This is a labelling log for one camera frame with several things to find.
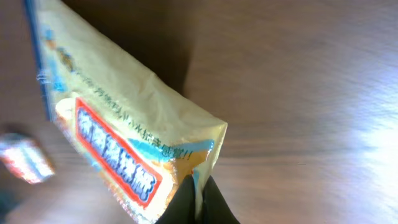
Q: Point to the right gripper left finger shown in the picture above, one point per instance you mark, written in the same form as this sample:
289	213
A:
181	209

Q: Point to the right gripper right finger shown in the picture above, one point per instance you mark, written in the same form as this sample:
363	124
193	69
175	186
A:
215	210

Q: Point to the beige snack bag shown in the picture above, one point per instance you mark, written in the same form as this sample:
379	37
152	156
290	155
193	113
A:
141	136

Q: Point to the orange tissue pack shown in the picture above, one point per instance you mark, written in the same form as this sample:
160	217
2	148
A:
23	157

